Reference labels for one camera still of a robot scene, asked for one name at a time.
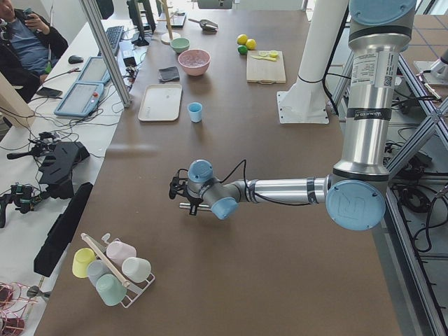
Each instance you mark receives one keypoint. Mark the wooden glass stand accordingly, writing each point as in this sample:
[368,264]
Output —
[168,37]

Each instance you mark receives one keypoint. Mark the steel muddler black tip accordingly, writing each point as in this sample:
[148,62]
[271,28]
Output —
[201,207]

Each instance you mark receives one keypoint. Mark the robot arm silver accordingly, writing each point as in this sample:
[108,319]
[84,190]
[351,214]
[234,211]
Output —
[353,193]

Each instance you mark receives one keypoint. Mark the cream plastic tray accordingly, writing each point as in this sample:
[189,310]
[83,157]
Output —
[160,102]

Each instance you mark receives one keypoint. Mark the yellow lemon upper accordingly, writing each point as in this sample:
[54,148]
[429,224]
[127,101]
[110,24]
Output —
[242,39]

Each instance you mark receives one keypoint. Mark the black monitor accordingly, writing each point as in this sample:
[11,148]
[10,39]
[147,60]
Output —
[139,38]

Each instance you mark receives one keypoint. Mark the pink bowl with ice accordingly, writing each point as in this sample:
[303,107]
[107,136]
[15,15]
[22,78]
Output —
[194,62]

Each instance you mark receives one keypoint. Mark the seated person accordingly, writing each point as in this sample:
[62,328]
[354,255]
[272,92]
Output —
[29,46]

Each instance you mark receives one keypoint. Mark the black stand bracket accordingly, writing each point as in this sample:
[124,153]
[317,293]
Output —
[57,168]

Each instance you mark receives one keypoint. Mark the wooden cutting board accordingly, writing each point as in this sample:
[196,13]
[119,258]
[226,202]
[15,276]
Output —
[263,71]

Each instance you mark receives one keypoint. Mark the teach pendant lower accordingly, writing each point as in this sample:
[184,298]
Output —
[81,99]

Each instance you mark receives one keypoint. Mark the teach pendant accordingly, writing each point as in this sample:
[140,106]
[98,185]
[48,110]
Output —
[94,71]
[81,99]

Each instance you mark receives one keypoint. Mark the yellow lemon lower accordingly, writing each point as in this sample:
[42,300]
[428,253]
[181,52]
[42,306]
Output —
[251,44]

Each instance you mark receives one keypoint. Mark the white cup rack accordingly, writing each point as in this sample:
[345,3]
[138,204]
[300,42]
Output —
[134,290]

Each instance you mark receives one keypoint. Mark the white camera pillar base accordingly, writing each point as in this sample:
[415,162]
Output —
[305,101]

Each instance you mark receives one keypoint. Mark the light blue cup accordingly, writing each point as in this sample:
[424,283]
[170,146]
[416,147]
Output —
[195,112]

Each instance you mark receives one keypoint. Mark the green lime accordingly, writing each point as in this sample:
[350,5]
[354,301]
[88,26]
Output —
[242,49]

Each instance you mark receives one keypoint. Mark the black keyboard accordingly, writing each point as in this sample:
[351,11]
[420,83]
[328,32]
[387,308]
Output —
[114,35]

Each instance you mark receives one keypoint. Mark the yellow plastic knife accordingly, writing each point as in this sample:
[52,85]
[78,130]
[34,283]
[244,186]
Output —
[258,57]

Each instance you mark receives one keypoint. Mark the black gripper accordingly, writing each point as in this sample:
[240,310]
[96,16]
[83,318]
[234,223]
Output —
[193,204]

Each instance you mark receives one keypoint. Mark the black computer mouse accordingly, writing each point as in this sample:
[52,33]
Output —
[74,59]

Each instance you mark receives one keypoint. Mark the black phone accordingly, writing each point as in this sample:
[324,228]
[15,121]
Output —
[49,92]

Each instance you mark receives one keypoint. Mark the grey cup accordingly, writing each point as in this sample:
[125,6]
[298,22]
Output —
[95,270]

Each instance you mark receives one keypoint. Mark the mint cup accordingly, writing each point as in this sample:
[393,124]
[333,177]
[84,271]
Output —
[110,289]

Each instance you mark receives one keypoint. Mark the grey folded cloth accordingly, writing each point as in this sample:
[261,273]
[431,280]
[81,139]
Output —
[169,74]

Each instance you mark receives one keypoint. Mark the mint green bowl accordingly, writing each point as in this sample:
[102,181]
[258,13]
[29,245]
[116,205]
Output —
[180,44]

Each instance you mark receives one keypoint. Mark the yellow cup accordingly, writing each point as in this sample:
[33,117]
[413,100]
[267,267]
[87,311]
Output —
[81,259]

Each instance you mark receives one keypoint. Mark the yellow lemon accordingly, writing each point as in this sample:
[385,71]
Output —
[242,39]
[251,44]

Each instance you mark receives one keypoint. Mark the pink cup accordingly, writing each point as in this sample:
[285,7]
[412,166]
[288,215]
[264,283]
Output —
[119,251]

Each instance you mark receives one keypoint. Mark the teach pendant upper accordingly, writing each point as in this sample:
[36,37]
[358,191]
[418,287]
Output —
[94,71]

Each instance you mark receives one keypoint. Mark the long black bar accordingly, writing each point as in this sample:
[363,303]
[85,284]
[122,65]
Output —
[62,232]

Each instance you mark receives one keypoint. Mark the steel ice scoop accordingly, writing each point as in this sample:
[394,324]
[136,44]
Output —
[206,25]

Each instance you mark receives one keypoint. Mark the white cup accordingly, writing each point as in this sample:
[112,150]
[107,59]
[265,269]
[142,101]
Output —
[136,269]

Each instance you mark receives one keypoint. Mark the aluminium frame post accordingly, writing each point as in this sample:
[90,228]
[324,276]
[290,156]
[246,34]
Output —
[94,18]

